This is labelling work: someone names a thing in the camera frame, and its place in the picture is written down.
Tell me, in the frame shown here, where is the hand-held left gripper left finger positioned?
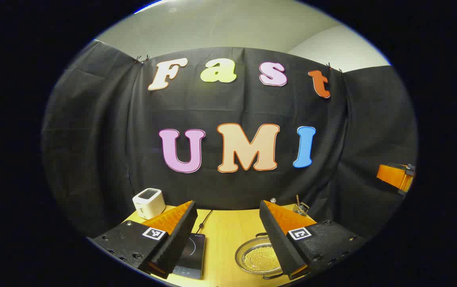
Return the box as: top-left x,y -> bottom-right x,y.
92,201 -> 198,279

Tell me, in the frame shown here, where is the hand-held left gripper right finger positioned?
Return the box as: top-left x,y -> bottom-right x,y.
259,200 -> 367,280

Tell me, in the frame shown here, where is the black induction cooktop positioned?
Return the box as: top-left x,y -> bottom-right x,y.
171,233 -> 206,279

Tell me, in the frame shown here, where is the stainless steel pot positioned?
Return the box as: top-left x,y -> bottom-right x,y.
234,232 -> 289,279

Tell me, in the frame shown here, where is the pile of yellow soybeans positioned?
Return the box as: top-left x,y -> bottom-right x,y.
244,246 -> 283,272

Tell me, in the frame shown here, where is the white toaster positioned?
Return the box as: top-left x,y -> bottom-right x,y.
132,188 -> 166,220

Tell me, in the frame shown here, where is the black backdrop cloth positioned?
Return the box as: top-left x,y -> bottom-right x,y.
41,40 -> 418,240

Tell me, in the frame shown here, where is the black power cable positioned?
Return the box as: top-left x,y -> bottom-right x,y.
195,210 -> 213,234

